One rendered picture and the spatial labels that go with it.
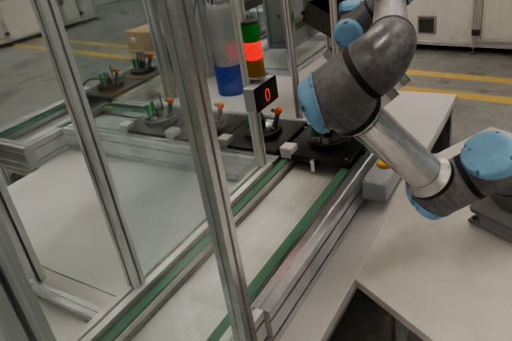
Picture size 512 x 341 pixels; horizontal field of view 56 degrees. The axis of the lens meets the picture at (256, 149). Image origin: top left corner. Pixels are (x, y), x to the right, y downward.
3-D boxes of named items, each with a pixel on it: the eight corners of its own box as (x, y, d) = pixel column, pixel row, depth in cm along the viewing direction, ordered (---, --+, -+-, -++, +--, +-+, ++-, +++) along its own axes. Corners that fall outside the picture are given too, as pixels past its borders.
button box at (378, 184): (407, 167, 150) (407, 150, 147) (385, 203, 135) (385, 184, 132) (385, 164, 154) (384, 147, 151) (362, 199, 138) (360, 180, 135)
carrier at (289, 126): (308, 127, 175) (304, 95, 169) (276, 157, 157) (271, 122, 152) (251, 120, 187) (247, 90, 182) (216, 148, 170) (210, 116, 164)
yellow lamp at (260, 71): (268, 72, 138) (266, 55, 136) (260, 78, 134) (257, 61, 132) (254, 71, 140) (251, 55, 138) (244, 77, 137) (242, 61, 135)
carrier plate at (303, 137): (376, 135, 162) (376, 129, 161) (350, 169, 144) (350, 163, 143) (312, 127, 174) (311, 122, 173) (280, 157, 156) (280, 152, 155)
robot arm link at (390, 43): (398, 17, 79) (395, -37, 120) (345, 57, 84) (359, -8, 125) (439, 70, 82) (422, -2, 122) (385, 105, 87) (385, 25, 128)
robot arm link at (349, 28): (361, 5, 118) (364, -4, 127) (325, 33, 123) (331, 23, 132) (380, 30, 119) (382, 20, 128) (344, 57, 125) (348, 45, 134)
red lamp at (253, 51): (266, 55, 136) (264, 38, 133) (257, 61, 132) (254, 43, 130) (251, 55, 138) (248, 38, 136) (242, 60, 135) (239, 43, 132)
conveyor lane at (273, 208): (376, 157, 166) (376, 132, 161) (250, 337, 104) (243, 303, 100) (302, 148, 180) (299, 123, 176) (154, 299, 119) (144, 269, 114)
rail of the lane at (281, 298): (398, 154, 166) (398, 125, 161) (275, 346, 101) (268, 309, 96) (382, 151, 169) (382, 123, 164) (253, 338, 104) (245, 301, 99)
